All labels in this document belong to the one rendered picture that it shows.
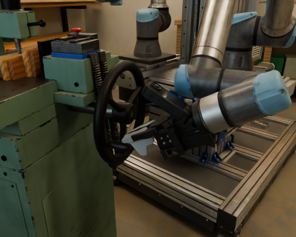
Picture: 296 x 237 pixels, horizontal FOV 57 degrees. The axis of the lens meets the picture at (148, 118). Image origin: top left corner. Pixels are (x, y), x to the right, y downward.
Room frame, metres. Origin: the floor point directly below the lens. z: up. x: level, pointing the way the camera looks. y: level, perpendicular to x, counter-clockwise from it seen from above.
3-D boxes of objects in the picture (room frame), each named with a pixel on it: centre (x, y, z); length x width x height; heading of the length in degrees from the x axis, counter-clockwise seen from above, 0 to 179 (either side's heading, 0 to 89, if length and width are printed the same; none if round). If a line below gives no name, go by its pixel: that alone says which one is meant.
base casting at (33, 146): (0.88, 0.50, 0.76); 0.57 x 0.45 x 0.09; 68
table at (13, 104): (0.81, 0.28, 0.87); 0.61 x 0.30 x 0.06; 158
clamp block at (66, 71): (0.78, 0.20, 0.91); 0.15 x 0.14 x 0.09; 158
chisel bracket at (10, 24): (0.84, 0.40, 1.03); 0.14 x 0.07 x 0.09; 68
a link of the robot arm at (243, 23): (1.17, -0.38, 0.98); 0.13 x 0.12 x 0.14; 65
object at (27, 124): (0.81, 0.33, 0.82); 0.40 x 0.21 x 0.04; 158
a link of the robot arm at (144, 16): (1.50, 0.00, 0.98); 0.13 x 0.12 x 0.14; 154
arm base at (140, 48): (1.49, 0.00, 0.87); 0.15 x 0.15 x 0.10
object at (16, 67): (0.84, 0.32, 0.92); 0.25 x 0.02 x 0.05; 158
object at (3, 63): (0.82, 0.35, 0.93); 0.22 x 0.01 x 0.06; 158
